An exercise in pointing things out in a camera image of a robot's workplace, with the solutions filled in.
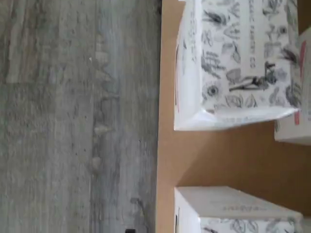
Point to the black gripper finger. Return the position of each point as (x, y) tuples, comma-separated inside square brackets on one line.
[(130, 230)]

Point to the white box green strip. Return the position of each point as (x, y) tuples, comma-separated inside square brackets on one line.
[(230, 211)]

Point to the wooden shelf board with boxes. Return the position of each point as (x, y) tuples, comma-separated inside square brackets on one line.
[(218, 157)]

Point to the white box pink strip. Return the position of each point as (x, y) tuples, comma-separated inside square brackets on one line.
[(238, 60), (298, 121)]

